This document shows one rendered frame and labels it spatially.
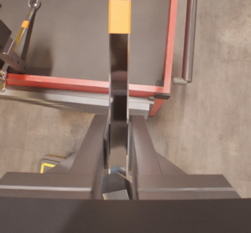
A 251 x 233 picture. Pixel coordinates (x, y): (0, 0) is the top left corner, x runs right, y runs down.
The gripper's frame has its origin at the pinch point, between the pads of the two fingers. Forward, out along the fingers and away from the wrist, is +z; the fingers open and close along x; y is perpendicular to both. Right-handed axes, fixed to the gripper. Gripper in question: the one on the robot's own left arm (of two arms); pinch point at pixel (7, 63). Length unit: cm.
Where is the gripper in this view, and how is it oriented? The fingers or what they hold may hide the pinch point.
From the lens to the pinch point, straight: 48.2
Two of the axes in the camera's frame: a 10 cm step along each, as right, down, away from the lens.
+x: -9.8, -1.6, 1.3
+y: 1.9, -9.4, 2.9
